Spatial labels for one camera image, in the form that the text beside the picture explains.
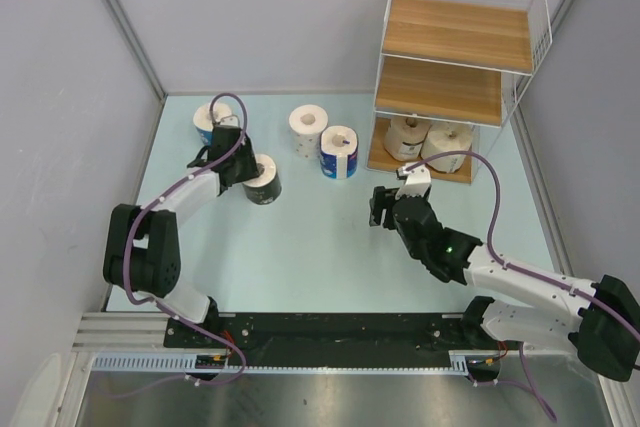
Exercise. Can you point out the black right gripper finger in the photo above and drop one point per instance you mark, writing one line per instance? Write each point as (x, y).
(389, 203)
(377, 206)

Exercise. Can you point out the dark green paper roll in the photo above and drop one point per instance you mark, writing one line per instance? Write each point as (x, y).
(265, 188)

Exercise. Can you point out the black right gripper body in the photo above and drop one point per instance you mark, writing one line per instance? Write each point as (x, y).
(425, 199)

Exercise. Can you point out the white wire wooden shelf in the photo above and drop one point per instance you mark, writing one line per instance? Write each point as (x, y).
(461, 61)

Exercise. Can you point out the cream paper roll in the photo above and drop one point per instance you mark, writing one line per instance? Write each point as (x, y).
(445, 137)

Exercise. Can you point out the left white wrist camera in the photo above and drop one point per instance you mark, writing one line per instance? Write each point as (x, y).
(231, 121)

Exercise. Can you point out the floral white paper roll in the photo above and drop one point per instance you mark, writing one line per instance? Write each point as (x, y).
(307, 123)

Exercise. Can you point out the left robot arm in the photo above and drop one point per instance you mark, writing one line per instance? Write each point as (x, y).
(142, 252)

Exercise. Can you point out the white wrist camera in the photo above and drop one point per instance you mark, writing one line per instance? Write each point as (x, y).
(416, 178)
(231, 121)

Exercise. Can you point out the light blue wrapped paper roll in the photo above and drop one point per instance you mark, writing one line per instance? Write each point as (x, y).
(205, 116)

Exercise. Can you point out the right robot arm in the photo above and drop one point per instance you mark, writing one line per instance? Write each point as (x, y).
(596, 320)

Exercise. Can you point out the blue Tempo wrapped paper roll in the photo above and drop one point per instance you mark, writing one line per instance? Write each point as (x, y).
(339, 152)

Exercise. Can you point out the brown paper roll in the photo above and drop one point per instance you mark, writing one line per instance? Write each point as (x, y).
(405, 137)

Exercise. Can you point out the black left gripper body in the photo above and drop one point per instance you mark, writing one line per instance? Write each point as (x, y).
(245, 162)

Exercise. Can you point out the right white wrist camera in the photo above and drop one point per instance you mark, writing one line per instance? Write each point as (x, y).
(416, 178)

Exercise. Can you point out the white slotted cable duct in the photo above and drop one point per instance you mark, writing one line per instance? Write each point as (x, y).
(192, 363)

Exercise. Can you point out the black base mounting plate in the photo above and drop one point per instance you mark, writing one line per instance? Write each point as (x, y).
(351, 340)

